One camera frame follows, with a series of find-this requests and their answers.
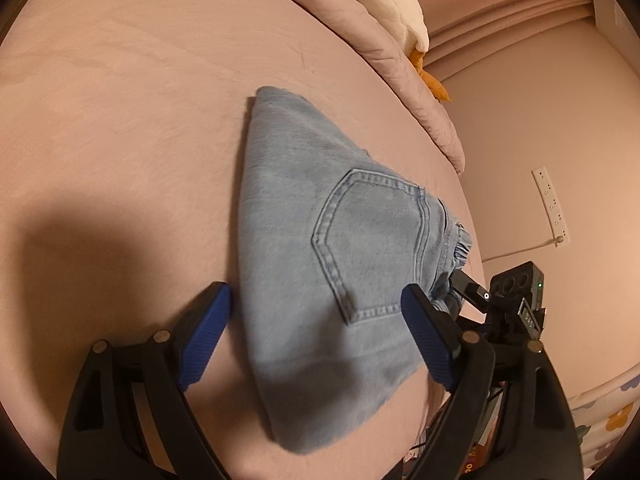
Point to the white power strip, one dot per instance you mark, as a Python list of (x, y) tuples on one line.
[(550, 205)]

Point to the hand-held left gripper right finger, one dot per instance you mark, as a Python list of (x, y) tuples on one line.
[(430, 330)]

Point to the pink bed sheet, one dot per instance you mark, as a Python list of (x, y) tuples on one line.
[(125, 135)]

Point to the white goose plush toy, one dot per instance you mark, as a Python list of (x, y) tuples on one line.
[(390, 5)]

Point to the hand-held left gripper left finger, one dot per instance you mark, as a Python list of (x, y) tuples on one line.
[(207, 330)]

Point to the pink quilt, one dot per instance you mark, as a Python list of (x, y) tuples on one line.
[(400, 77)]

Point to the pink and grey curtain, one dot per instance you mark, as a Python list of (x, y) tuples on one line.
[(500, 15)]

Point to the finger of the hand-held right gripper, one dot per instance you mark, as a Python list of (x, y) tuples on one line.
[(470, 287)]

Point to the floral print mat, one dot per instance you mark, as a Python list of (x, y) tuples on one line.
[(610, 410)]

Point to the light blue denim pants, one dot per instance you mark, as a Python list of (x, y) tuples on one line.
[(300, 260)]

